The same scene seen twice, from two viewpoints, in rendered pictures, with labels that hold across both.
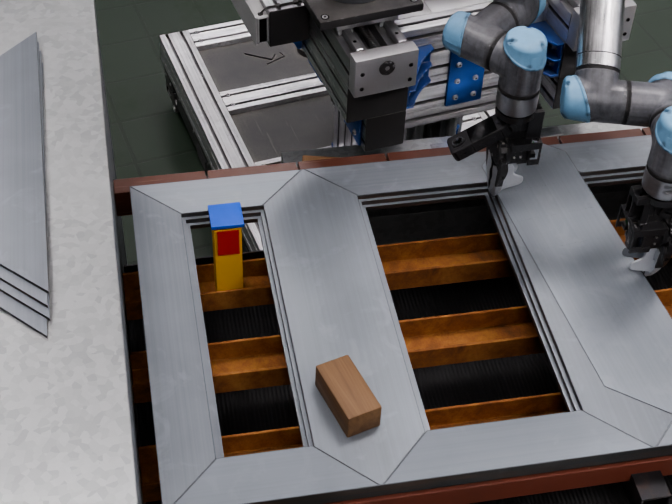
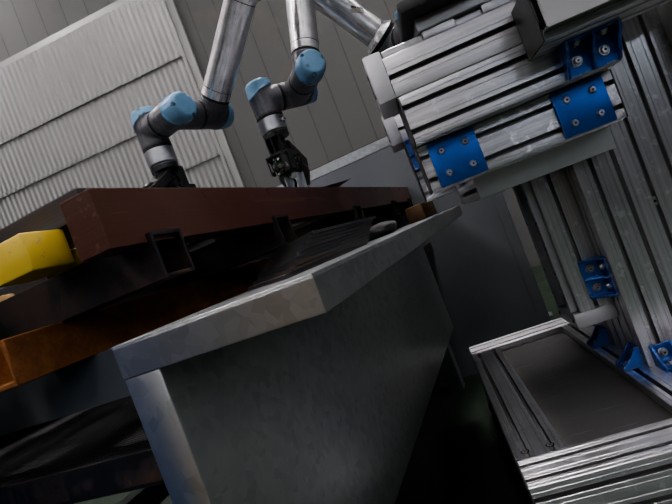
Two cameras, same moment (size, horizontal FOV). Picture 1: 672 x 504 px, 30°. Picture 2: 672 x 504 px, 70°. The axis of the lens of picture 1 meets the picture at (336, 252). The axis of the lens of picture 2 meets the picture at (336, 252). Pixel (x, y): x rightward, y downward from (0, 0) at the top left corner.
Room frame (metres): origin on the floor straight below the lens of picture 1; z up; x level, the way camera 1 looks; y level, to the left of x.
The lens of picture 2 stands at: (2.54, -1.42, 0.69)
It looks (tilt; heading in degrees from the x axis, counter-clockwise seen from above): 0 degrees down; 123
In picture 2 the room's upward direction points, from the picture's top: 21 degrees counter-clockwise
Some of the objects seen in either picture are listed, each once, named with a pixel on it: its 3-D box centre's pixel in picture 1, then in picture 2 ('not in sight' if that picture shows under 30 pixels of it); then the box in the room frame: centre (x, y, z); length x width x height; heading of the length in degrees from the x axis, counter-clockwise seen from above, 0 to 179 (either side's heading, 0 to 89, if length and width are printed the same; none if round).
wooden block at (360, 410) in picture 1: (347, 395); not in sight; (1.26, -0.03, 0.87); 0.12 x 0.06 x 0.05; 28
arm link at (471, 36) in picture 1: (481, 36); (297, 90); (1.87, -0.24, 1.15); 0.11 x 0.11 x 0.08; 53
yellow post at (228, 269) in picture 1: (227, 257); not in sight; (1.65, 0.20, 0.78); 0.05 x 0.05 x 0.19; 12
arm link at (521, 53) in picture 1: (521, 61); (264, 100); (1.79, -0.31, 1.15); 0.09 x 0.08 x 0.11; 53
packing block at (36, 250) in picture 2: not in sight; (29, 257); (2.03, -1.16, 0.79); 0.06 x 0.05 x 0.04; 12
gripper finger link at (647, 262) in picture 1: (644, 264); not in sight; (1.57, -0.55, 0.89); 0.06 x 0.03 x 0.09; 102
